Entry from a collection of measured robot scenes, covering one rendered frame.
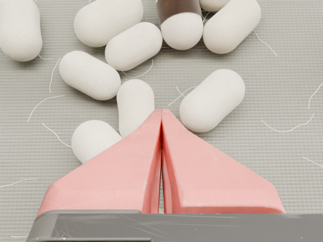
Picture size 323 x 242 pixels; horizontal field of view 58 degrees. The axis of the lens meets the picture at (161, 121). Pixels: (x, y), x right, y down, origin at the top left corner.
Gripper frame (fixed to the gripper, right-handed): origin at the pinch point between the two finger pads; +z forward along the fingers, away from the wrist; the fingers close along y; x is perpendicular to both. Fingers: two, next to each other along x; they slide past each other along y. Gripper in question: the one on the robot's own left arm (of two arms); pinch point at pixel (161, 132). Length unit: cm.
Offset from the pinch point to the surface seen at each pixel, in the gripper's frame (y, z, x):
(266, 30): -5.7, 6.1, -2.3
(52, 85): 5.7, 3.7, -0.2
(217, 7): -2.9, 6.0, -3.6
